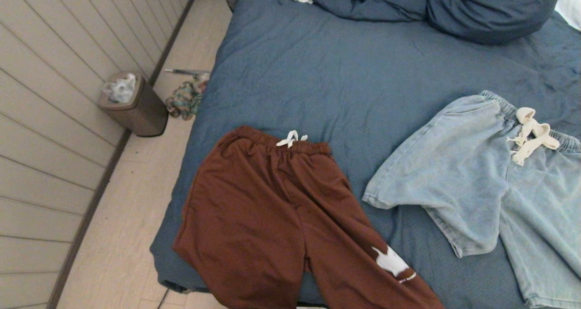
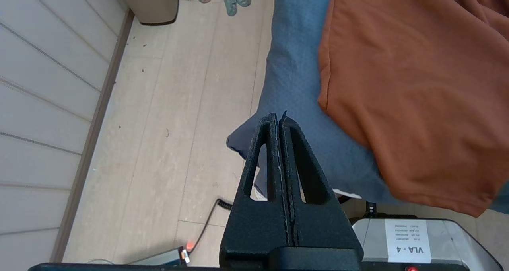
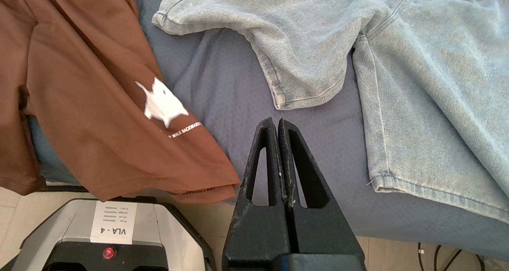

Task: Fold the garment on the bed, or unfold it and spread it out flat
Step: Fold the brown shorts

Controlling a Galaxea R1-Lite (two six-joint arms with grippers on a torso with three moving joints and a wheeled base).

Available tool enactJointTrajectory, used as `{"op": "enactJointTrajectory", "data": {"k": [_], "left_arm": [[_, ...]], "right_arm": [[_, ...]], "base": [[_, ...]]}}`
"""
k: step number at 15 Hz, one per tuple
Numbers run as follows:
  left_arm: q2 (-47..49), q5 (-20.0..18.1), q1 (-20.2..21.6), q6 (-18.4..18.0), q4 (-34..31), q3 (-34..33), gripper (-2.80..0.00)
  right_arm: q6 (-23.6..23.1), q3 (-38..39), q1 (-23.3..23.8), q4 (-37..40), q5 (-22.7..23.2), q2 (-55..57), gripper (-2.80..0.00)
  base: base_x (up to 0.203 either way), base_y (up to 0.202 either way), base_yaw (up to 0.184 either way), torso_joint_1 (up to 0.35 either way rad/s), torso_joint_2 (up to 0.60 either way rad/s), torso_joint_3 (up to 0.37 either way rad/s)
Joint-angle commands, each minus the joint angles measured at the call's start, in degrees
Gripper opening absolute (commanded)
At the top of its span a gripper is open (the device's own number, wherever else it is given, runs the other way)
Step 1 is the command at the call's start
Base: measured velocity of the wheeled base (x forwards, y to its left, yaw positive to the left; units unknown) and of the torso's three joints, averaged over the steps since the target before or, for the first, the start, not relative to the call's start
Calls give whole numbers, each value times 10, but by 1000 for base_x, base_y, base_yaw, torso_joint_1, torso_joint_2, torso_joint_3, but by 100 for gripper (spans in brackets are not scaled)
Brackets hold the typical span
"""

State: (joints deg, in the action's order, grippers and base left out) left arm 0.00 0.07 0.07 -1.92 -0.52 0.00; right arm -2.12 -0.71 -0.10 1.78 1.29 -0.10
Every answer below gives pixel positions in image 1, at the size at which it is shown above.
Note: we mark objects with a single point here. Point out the colourful crumpled cloth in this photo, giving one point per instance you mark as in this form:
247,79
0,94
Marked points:
184,100

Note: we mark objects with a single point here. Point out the rust brown garment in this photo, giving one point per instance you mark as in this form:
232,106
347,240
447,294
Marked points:
272,218

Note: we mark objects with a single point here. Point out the grey metal rod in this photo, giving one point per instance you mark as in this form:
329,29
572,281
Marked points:
186,71

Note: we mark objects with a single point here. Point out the bunched blue duvet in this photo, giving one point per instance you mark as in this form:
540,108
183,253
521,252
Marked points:
372,2

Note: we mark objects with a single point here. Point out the white plastic bin bag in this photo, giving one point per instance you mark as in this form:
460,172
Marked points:
121,90

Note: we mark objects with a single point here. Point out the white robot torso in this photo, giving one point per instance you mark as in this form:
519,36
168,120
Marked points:
311,307

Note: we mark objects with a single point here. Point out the blue pillow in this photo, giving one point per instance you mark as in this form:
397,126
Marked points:
490,9

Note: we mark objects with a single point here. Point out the brown trash bin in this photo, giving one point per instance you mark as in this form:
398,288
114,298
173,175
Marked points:
147,114

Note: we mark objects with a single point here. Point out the light blue denim shorts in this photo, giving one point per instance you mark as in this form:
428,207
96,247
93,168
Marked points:
476,173

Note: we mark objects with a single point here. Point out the blue bed sheet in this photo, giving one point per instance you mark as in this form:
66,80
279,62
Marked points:
340,73

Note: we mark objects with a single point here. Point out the white pillow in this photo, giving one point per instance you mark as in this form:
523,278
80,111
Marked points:
573,5

